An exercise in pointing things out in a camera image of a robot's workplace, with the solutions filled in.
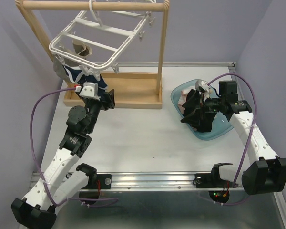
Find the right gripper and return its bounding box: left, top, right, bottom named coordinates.
left=180, top=89, right=225, bottom=126

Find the black underwear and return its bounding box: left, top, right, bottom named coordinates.
left=182, top=94, right=214, bottom=133

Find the light pink underwear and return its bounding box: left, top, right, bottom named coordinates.
left=178, top=87, right=192, bottom=109

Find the navy underwear white trim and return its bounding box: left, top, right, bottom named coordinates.
left=63, top=64, right=108, bottom=91

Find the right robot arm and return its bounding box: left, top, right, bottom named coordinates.
left=181, top=80, right=286, bottom=195

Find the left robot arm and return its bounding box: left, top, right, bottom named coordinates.
left=11, top=86, right=115, bottom=229

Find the white plastic clip hanger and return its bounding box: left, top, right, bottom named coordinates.
left=49, top=9, right=155, bottom=75

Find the wooden clothes rack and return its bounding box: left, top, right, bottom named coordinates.
left=15, top=0, right=170, bottom=109

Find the teal plastic basin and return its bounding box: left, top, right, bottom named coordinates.
left=170, top=79, right=233, bottom=141

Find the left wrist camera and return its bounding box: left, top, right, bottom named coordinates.
left=79, top=82, right=99, bottom=100

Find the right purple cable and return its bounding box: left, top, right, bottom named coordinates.
left=204, top=73, right=257, bottom=206

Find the purple cable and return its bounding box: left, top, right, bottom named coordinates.
left=204, top=73, right=257, bottom=206
left=30, top=85, right=120, bottom=208

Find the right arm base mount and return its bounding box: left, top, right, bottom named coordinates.
left=192, top=163, right=243, bottom=188

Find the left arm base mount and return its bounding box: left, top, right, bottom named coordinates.
left=83, top=174, right=112, bottom=191

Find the aluminium mounting rail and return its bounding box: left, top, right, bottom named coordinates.
left=30, top=169, right=283, bottom=191

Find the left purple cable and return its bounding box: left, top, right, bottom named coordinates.
left=30, top=85, right=120, bottom=208

